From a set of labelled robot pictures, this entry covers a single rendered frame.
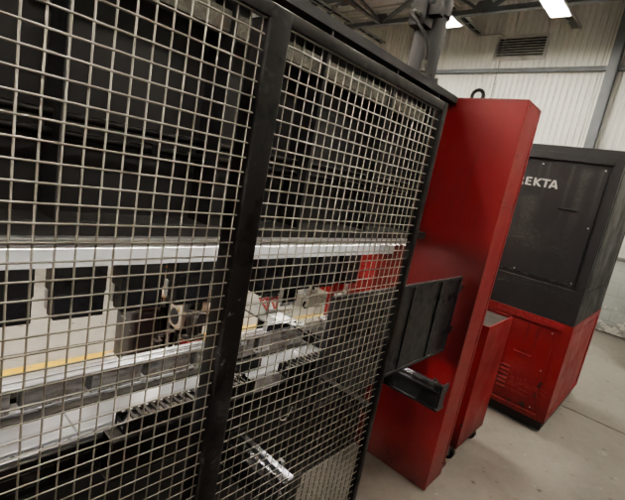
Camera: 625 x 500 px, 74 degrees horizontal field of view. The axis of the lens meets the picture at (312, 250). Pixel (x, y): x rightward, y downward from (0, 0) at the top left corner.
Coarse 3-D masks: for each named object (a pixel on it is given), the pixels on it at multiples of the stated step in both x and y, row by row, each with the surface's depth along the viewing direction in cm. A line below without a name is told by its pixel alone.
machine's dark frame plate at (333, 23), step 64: (0, 0) 93; (64, 0) 94; (128, 0) 112; (0, 64) 96; (64, 64) 95; (128, 64) 116; (192, 64) 130; (384, 64) 185; (0, 128) 99; (128, 128) 114; (320, 128) 178; (384, 128) 193; (0, 192) 102; (64, 192) 113; (128, 192) 125; (192, 192) 140; (320, 192) 189; (384, 192) 227
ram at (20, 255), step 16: (0, 256) 111; (16, 256) 113; (48, 256) 119; (64, 256) 122; (80, 256) 126; (96, 256) 129; (128, 256) 136; (144, 256) 141; (160, 256) 145; (256, 256) 178; (272, 256) 185; (288, 256) 193; (304, 256) 201; (320, 256) 210
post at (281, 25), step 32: (256, 32) 69; (288, 32) 70; (256, 96) 69; (256, 128) 71; (256, 160) 72; (256, 192) 74; (224, 224) 76; (256, 224) 76; (224, 288) 76; (224, 320) 77; (224, 352) 79; (224, 384) 81; (224, 416) 83; (192, 448) 84
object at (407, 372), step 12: (396, 372) 213; (408, 372) 210; (396, 384) 215; (408, 384) 210; (420, 384) 205; (432, 384) 202; (408, 396) 209; (420, 396) 206; (432, 396) 202; (432, 408) 201
